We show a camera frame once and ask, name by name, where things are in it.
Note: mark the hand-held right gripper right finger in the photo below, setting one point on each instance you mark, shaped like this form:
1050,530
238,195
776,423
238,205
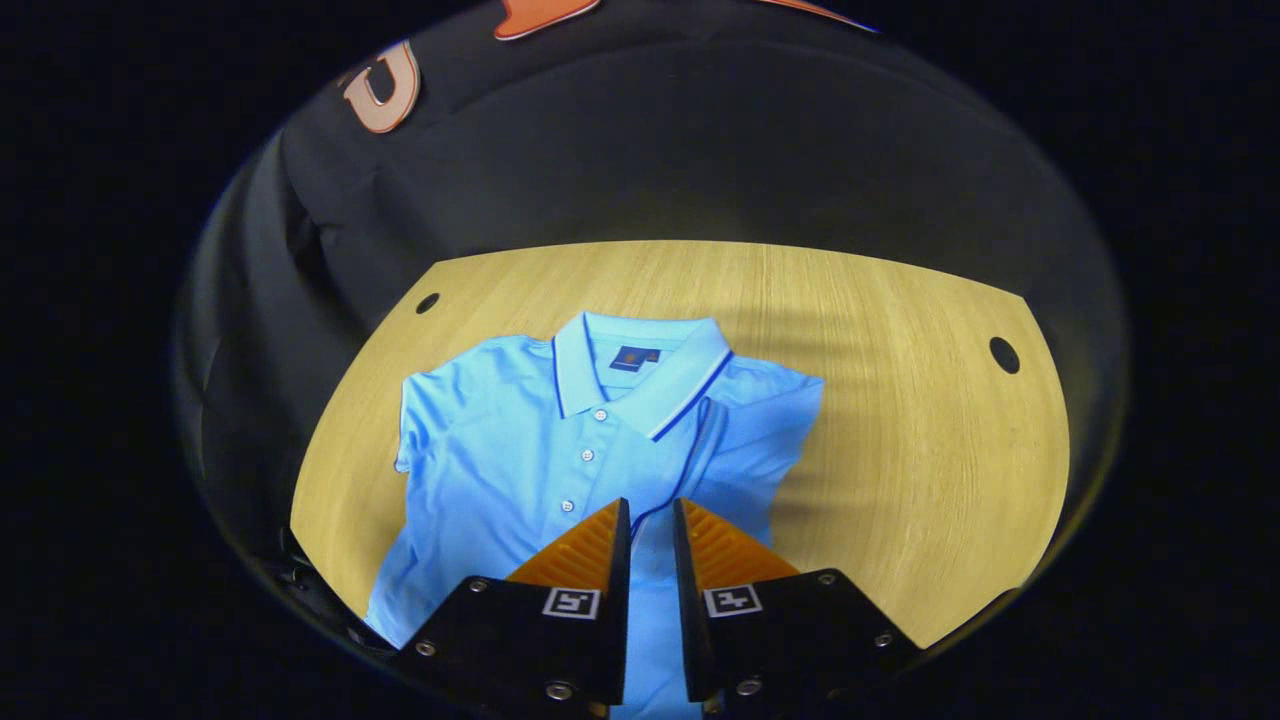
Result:
688,620

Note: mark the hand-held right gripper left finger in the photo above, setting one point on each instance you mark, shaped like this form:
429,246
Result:
615,620

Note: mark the light blue T-shirt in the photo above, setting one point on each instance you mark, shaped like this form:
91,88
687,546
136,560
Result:
490,450

